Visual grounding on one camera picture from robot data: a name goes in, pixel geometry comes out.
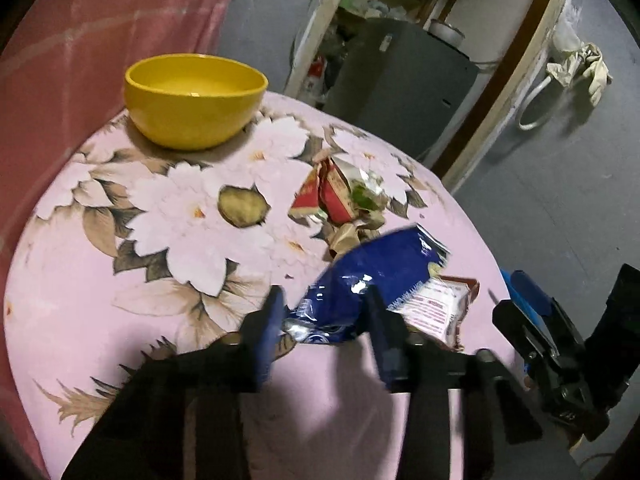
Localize red crumpled wrapper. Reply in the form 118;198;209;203
289;157;358;223

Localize pink floral tablecloth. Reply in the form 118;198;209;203
2;91;523;480

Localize yellow bowl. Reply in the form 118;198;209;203
124;53;269;151

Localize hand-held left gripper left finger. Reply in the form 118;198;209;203
62;285;286;480

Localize green and silver wrapper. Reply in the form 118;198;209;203
350;167;391;213

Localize pink cloth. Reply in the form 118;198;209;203
0;0;238;476

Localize grey cabinet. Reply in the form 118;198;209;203
322;17;481;161

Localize white door frame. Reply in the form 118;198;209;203
285;0;573;193

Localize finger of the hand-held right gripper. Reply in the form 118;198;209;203
492;299;587;378
501;269;557;322

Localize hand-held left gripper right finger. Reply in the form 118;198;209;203
362;285;583;480

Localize beige crumpled wrapper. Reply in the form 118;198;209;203
327;212;386;261

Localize metal pot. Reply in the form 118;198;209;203
427;19;466;46

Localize red and white packet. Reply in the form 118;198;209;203
400;275;481;353

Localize red and white canister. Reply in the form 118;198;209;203
305;57;328;96

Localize white hanging gloves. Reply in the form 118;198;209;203
546;42;613;107

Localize blue snack bag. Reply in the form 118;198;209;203
282;225;451;346

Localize white hose loop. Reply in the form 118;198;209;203
517;75;558;131

